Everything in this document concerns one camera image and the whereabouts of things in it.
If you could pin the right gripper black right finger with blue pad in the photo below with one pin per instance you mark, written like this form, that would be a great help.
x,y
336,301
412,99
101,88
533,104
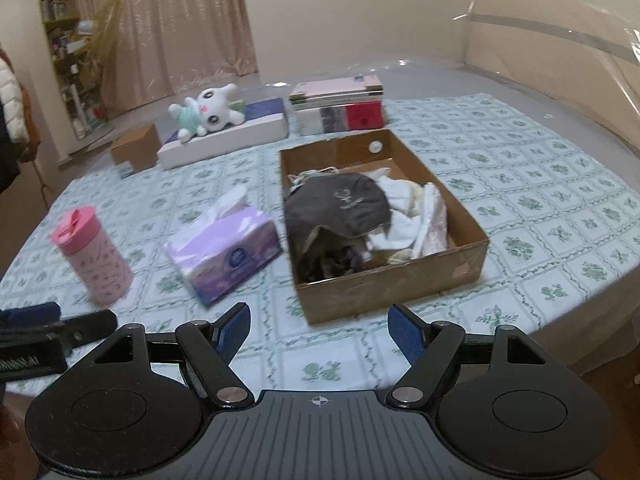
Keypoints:
x,y
431,351

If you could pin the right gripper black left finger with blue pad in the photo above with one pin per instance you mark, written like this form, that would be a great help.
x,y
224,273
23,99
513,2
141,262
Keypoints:
x,y
208,349

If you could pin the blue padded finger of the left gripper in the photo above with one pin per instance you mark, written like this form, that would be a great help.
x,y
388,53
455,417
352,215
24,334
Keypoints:
x,y
37,315

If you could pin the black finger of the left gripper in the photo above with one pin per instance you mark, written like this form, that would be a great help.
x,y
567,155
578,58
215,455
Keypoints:
x,y
84,329

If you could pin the brown velvet scrunchie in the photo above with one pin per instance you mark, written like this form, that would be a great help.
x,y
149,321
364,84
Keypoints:
x,y
344,260

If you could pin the white towel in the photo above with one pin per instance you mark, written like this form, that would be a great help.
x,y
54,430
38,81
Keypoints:
x,y
405,200

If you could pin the dark grey cloth pouch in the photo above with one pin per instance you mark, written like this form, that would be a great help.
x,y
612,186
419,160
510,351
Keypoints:
x,y
349,205

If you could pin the white cloth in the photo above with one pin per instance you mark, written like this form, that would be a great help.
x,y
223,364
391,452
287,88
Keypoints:
x,y
432,236

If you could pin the pink tumbler cup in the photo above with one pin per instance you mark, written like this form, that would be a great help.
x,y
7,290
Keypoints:
x,y
86,246

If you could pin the brown cardboard tray box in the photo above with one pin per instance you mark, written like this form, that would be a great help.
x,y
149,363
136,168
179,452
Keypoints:
x,y
390,276

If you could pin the purple tissue pack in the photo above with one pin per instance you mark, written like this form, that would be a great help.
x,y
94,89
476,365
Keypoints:
x,y
228,244

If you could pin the black down jacket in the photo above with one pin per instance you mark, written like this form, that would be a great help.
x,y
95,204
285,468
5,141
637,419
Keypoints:
x,y
9,167

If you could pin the brown jacket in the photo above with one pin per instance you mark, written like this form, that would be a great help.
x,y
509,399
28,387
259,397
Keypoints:
x,y
26,152

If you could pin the floral green white tablecloth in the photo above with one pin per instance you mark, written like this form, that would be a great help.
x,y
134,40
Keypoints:
x,y
562,261

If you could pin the small brown cardboard box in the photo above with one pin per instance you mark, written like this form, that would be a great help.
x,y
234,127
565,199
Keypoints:
x,y
136,150

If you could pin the white puffer jacket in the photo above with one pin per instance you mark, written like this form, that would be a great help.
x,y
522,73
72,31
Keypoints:
x,y
12,104

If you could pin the white blue flat box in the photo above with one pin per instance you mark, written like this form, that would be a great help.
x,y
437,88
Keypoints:
x,y
266,122

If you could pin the white bunny plush toy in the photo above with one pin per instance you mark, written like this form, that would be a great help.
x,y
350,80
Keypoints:
x,y
210,112

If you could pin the green small box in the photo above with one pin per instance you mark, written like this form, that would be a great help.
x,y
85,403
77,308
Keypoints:
x,y
238,106

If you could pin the thick red grey book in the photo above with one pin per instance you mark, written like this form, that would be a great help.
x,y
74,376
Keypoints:
x,y
339,118

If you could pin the wooden bookshelf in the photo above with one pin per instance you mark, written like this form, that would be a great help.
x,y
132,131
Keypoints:
x,y
59,19

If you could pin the pink top book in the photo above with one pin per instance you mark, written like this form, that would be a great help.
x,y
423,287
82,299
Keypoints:
x,y
336,87

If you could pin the standing electric fan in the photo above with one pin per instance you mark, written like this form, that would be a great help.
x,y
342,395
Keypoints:
x,y
100,60

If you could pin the beige patterned curtain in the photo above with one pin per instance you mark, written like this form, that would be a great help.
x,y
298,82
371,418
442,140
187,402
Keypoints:
x,y
165,47

